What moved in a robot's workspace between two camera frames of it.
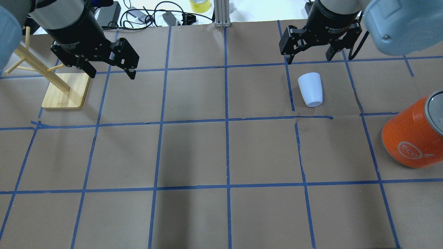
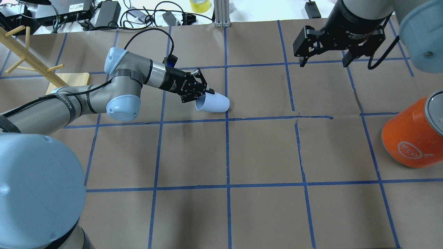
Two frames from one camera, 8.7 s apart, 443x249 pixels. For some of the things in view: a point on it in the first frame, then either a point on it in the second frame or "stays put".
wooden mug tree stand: [66, 90] stays put
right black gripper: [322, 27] to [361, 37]
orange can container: [413, 137] stays put
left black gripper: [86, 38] to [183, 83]
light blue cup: [310, 84] to [209, 102]
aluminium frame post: [222, 13] stays put
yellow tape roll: [200, 8] stays put
